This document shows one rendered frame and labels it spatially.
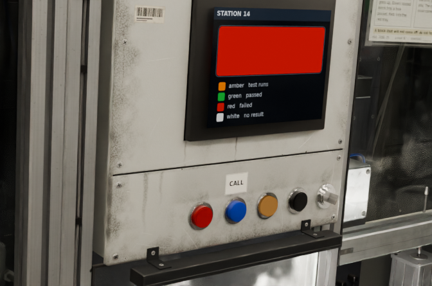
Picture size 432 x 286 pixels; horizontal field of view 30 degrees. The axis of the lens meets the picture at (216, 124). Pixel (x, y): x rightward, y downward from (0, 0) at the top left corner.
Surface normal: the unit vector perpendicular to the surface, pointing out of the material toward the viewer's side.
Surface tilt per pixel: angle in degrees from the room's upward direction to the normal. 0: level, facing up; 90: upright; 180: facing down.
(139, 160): 90
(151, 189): 90
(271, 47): 90
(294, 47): 90
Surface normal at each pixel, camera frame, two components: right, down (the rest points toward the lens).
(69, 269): 0.59, 0.19
